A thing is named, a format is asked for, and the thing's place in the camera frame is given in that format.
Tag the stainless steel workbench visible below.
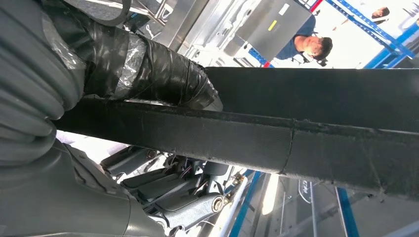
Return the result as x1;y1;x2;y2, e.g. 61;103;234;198
129;0;210;53

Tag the blue metal shelf rack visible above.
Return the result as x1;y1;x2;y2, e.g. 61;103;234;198
322;0;419;69

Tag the person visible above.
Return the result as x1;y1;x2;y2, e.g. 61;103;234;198
371;6;391;25
274;14;334;68

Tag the blue metal post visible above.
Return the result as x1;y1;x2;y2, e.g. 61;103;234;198
229;170;262;237

